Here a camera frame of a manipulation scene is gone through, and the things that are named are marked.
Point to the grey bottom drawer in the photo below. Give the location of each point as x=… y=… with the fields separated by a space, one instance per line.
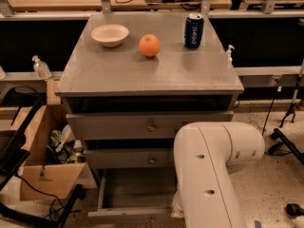
x=135 y=194

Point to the grey drawer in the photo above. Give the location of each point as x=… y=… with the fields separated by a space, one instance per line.
x=135 y=194
x=137 y=125
x=129 y=158

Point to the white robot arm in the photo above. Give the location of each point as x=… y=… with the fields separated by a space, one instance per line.
x=205 y=153

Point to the grey middle drawer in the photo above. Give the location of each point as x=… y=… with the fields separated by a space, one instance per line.
x=129 y=158

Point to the grey top drawer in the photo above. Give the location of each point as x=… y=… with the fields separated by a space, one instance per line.
x=137 y=125

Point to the grey drawer cabinet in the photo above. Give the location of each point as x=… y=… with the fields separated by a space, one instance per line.
x=106 y=80

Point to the black caster wheel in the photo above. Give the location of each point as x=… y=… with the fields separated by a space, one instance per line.
x=294 y=210

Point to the black stand leg right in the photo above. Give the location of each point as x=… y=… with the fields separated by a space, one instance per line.
x=277 y=134

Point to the cardboard box with trash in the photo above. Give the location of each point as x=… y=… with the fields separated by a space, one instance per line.
x=40 y=169

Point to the small white pump bottle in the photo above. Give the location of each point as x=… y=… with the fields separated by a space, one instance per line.
x=229 y=53

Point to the orange fruit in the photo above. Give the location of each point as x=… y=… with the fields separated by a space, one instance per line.
x=149 y=45

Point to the blue soda can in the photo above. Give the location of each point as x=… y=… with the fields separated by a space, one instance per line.
x=193 y=30

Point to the white bowl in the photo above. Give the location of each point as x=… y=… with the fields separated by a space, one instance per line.
x=111 y=35

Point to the clear pump bottle left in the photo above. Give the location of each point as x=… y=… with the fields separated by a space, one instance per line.
x=41 y=68

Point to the black stand frame left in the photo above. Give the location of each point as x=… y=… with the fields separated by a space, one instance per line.
x=12 y=155

